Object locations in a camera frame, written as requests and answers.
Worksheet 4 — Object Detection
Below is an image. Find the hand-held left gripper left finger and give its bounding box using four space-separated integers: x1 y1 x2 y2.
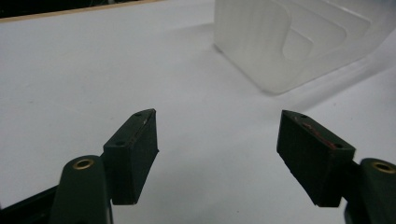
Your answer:
48 107 160 224

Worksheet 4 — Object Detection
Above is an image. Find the translucent white plastic container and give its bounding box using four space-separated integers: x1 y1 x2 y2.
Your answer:
213 0 396 95

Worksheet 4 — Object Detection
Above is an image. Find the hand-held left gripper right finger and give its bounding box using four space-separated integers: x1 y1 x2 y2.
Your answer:
276 109 396 224

